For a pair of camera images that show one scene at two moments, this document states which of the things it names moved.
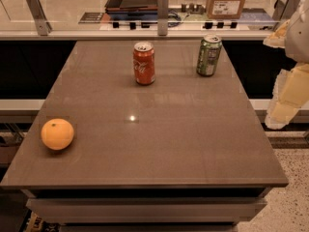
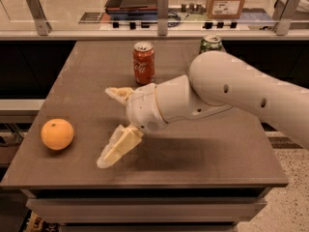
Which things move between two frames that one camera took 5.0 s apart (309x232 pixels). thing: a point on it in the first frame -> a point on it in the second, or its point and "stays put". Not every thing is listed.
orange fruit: [57, 133] stays put
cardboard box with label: [226, 1] stays put
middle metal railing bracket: [162, 13] stays put
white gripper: [298, 38] -> [144, 108]
